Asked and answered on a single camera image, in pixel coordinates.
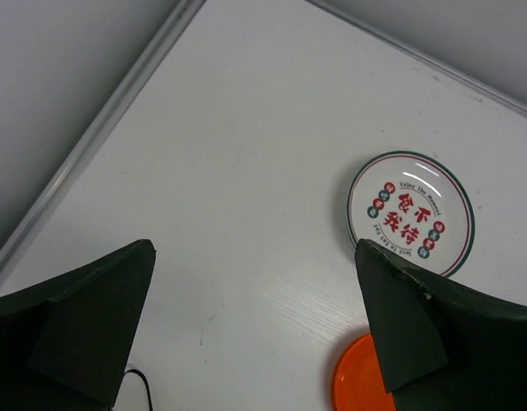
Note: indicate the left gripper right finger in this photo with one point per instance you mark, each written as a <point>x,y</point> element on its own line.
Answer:
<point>441,345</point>

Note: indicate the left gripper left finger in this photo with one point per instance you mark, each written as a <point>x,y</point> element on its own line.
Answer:
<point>65,342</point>

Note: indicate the orange plate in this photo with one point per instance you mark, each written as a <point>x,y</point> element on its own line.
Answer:
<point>357,380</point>

